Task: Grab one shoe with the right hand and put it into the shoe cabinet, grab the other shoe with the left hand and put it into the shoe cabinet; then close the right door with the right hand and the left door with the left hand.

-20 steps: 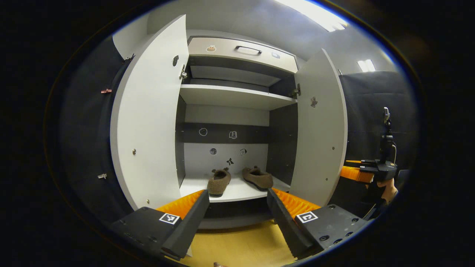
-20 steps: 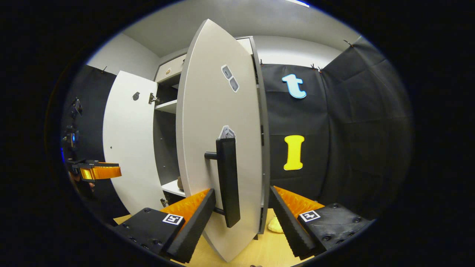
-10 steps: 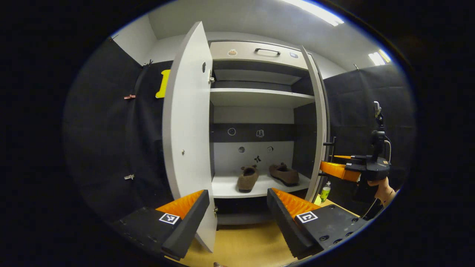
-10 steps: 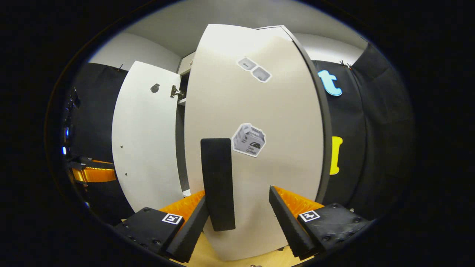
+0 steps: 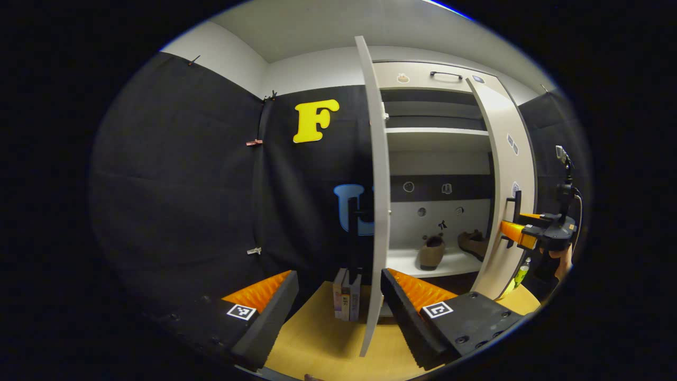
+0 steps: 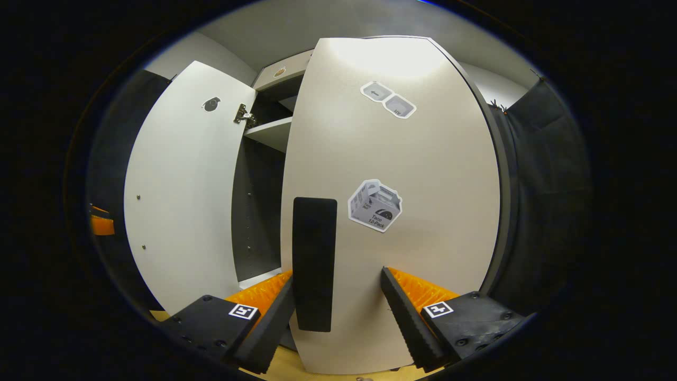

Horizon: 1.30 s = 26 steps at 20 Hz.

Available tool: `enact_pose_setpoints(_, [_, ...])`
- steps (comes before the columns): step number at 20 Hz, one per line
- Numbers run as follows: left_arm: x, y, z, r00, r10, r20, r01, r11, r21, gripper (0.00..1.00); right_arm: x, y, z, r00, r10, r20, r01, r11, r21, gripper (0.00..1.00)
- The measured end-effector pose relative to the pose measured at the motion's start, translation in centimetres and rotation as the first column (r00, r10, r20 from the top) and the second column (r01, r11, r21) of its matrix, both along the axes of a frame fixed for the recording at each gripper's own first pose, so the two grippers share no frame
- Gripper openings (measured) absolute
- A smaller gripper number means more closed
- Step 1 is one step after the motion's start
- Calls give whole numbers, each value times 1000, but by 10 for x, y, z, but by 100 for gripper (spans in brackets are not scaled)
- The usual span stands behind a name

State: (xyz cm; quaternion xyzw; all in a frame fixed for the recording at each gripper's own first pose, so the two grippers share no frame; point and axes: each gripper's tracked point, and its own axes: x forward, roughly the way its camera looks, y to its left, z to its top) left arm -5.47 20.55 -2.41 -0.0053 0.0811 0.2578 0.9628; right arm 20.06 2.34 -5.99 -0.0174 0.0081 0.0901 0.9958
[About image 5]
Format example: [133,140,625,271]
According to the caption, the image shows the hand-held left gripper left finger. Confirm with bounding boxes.
[159,270,300,372]

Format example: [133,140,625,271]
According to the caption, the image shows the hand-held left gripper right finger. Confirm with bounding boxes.
[381,267,525,372]

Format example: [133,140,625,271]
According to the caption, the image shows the brown fuzzy shoe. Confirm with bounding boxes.
[458,229,491,262]
[418,234,446,271]

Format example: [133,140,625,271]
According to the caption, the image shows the white cabinet door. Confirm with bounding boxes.
[465,76,538,302]
[353,35,392,358]

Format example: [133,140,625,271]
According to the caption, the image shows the white shoe cabinet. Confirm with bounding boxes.
[371,60,509,279]

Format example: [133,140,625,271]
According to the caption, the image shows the beige cabinet drawer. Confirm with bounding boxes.
[373,62,498,95]

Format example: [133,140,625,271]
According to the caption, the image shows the grey upright book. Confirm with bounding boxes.
[349,273,363,323]

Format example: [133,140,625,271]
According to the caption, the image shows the dark upright book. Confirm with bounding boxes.
[342,270,354,322]

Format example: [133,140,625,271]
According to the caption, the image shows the black backdrop cloth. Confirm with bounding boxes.
[254,85,377,302]
[518,90,589,276]
[89,52,265,339]

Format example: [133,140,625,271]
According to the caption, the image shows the black door handle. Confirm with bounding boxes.
[505,189,523,249]

